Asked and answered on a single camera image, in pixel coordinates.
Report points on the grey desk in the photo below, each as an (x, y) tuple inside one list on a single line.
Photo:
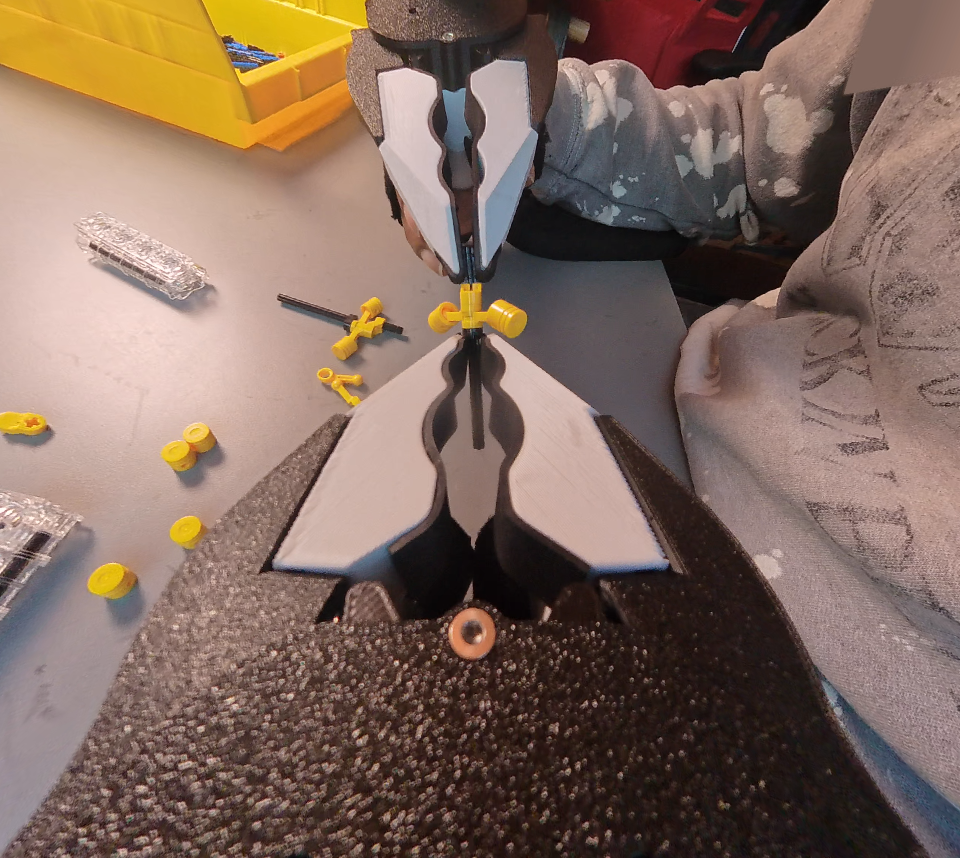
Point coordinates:
[(187, 198)]

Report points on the yellow connecting rod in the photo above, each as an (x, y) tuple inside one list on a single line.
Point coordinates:
[(346, 392), (334, 376)]

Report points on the yellow piston cylinder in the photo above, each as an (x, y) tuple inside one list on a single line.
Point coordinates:
[(178, 455), (199, 437), (111, 581), (186, 530)]

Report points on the yellow plastic bin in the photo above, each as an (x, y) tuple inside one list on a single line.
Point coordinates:
[(315, 116), (112, 11)]

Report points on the yellow piston crank assembly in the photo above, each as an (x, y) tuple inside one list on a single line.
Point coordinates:
[(506, 318), (364, 326)]

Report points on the short black pin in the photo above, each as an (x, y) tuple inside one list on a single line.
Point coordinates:
[(472, 269)]

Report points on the transparent cylinder block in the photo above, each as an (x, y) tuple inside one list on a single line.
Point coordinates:
[(30, 551), (142, 255)]

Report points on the yellow crank connector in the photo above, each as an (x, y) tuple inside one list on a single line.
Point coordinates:
[(22, 423)]

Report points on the heap of blue black pins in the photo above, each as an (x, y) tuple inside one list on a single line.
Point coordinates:
[(251, 54)]

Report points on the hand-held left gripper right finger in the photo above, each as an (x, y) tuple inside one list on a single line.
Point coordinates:
[(585, 491)]

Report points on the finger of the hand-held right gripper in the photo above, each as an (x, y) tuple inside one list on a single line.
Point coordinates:
[(409, 138), (506, 146)]

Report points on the person's grey speckled sweatshirt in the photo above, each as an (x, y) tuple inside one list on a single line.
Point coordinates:
[(840, 423)]

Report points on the red plastic crate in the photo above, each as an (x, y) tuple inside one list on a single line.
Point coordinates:
[(660, 11)]

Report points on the person's right forearm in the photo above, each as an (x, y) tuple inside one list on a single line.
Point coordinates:
[(675, 146)]

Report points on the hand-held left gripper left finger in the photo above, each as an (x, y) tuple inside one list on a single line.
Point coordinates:
[(352, 491)]

